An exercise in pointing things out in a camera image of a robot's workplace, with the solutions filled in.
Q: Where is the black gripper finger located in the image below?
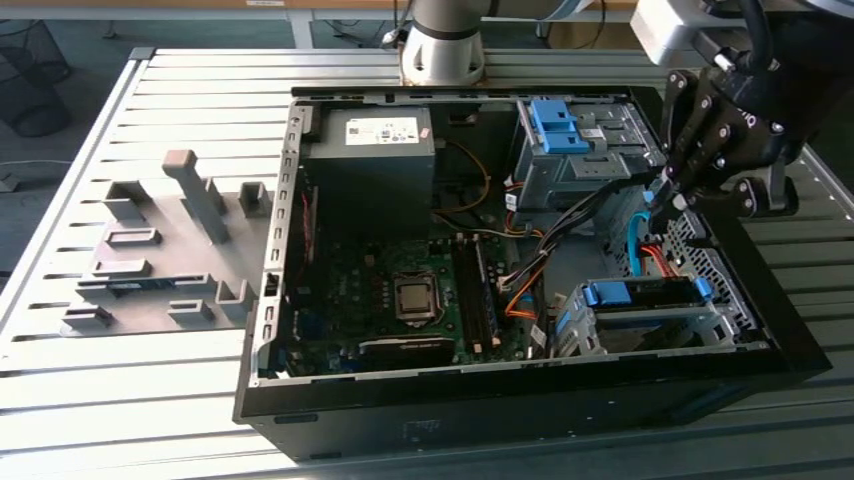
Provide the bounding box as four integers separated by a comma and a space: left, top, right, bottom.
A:
683, 177, 770, 219
647, 68, 732, 231

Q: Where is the hard disk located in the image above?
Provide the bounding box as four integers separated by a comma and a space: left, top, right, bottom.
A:
583, 278, 711, 307

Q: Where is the blue wire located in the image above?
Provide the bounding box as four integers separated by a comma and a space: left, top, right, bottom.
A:
628, 185, 670, 277

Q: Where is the black wire bundle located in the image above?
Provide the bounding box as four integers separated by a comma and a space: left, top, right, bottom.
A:
498, 172, 662, 297

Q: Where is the black graphics card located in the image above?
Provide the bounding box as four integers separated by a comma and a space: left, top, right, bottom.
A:
355, 335, 460, 372

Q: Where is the black PC case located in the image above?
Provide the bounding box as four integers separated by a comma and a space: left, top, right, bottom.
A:
231, 84, 835, 464

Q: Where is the metal optical drive cage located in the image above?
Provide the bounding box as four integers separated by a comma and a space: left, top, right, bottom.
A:
511, 99, 668, 214

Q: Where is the green motherboard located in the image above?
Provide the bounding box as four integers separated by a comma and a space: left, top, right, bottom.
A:
285, 234, 535, 376

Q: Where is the white frame desk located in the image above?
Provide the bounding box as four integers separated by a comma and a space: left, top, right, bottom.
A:
0, 0, 642, 51

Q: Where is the orange wire bundle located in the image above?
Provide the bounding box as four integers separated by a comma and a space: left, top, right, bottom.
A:
504, 279, 543, 320

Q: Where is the blue drive latch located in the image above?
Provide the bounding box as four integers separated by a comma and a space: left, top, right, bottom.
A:
530, 101, 594, 155

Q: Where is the black mesh waste bin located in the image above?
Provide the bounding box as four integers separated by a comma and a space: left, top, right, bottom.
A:
0, 19, 73, 139

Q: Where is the silver CPU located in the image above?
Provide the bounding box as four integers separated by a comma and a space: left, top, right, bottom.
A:
399, 284, 434, 311

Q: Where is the yellow wire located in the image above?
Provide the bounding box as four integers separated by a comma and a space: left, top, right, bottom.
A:
432, 139, 492, 217

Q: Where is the CPU socket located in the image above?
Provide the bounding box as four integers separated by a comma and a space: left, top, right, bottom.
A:
391, 271, 442, 325

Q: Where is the grey parts rack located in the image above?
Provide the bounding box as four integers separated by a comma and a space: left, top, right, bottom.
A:
57, 148, 276, 342

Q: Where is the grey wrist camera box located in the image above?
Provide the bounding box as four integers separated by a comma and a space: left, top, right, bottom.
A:
630, 0, 739, 66

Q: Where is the red black twisted wire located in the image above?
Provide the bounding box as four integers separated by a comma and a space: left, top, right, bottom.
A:
303, 187, 320, 261

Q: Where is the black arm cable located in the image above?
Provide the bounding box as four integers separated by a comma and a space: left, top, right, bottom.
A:
738, 0, 776, 71

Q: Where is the orange red wire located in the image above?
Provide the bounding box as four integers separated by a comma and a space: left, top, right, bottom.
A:
638, 241, 676, 280

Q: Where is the metal disk bay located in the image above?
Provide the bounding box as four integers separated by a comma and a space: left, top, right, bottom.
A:
551, 272, 759, 359

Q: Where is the black RAM stick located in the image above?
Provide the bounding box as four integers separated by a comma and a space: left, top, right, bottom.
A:
471, 234, 503, 346

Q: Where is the grey power supply unit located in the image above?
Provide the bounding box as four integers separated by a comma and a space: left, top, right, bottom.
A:
300, 105, 442, 236

